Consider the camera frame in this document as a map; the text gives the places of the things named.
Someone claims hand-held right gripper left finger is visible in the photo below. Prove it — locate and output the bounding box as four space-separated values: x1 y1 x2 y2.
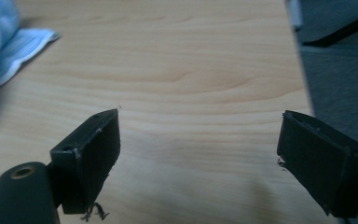
49 107 121 216

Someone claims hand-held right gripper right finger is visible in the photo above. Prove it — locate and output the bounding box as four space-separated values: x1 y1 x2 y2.
276 109 358 219

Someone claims blue white striped towel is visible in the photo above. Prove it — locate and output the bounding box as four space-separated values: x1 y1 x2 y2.
0 0 62 125

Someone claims white metal stand leg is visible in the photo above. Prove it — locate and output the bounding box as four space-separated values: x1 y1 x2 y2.
285 0 304 32

